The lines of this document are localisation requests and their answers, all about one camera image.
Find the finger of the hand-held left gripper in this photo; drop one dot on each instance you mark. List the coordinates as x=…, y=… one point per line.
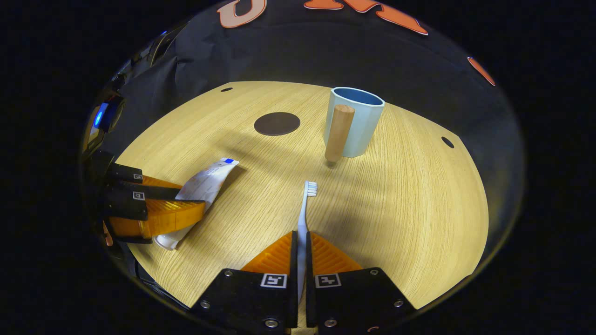
x=125, y=204
x=149, y=191

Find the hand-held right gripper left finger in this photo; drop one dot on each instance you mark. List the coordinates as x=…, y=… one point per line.
x=294, y=274

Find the white toothbrush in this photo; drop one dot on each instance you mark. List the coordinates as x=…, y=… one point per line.
x=303, y=218

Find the dark round coaster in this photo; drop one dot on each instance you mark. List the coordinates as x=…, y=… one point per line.
x=277, y=123

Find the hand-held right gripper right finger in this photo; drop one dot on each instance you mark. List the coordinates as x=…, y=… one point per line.
x=309, y=274

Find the white toothpaste tube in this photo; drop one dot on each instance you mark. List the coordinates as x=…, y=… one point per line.
x=207, y=184

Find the black backdrop cloth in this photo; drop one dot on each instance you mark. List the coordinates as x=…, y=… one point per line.
x=302, y=56

